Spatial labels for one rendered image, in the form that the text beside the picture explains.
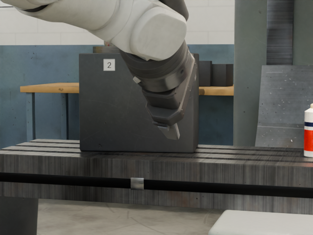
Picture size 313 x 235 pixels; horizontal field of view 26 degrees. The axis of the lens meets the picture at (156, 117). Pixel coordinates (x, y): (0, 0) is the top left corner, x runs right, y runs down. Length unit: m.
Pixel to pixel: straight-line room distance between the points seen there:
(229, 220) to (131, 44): 0.41
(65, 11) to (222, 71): 4.33
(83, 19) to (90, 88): 0.55
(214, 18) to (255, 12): 3.92
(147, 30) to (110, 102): 0.51
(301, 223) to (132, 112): 0.39
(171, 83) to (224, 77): 4.08
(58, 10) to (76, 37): 5.17
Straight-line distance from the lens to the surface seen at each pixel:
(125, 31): 0.78
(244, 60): 1.63
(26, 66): 6.05
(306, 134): 1.25
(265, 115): 1.57
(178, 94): 0.98
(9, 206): 2.85
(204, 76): 5.02
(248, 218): 1.12
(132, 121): 1.28
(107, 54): 1.28
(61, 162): 1.25
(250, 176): 1.16
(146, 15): 0.78
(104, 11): 0.76
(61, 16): 0.72
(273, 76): 1.61
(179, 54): 0.91
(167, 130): 1.02
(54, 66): 5.94
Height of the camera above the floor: 1.11
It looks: 5 degrees down
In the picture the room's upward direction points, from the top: straight up
